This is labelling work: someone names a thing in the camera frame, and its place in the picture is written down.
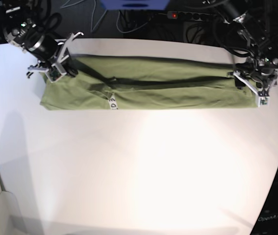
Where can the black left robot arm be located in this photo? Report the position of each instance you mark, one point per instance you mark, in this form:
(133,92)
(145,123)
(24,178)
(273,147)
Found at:
(258,45)

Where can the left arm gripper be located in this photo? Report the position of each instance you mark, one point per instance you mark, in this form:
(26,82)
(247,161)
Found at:
(259,75)

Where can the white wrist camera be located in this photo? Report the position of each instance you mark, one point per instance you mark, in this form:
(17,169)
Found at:
(262,101)
(53,74)

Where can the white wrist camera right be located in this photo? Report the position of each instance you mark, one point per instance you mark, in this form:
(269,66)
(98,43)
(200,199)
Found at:
(53,74)

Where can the green T-shirt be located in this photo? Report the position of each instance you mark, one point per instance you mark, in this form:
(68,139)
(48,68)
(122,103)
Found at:
(145,83)

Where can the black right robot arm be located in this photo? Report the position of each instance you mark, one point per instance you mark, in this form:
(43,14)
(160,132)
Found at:
(30,25)

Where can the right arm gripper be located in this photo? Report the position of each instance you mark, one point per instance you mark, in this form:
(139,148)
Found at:
(52,53)

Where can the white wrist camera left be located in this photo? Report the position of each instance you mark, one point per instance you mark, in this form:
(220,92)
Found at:
(262,101)

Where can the blue box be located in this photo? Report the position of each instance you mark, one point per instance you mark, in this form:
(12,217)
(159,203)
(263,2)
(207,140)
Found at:
(135,4)

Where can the black power strip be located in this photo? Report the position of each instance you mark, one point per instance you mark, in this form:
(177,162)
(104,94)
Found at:
(189,16)

